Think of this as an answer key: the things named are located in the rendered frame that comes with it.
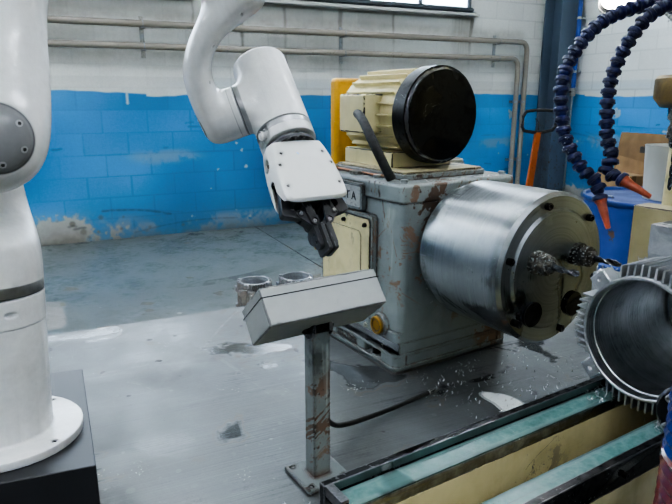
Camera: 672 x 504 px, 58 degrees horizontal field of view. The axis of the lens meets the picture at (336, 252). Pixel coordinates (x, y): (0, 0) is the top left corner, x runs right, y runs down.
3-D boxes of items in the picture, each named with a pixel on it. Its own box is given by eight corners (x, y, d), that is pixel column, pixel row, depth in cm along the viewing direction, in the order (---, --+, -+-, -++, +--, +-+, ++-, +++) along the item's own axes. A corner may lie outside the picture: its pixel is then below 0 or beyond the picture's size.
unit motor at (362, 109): (382, 245, 152) (385, 71, 142) (476, 277, 125) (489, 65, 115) (292, 259, 139) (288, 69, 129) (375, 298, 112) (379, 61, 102)
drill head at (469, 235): (463, 281, 133) (469, 167, 127) (614, 334, 103) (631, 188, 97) (370, 300, 120) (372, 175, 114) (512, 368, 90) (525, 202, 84)
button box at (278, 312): (364, 321, 84) (351, 287, 86) (388, 301, 79) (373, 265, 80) (251, 347, 76) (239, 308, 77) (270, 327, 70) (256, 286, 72)
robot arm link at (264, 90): (245, 128, 86) (306, 106, 86) (219, 56, 90) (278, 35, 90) (257, 156, 93) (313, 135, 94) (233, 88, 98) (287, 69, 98)
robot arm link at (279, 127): (264, 114, 84) (271, 131, 83) (319, 113, 88) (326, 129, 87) (246, 149, 91) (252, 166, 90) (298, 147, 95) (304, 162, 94)
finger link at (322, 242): (297, 207, 82) (313, 250, 80) (318, 205, 84) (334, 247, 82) (289, 219, 85) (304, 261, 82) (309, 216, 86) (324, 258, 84)
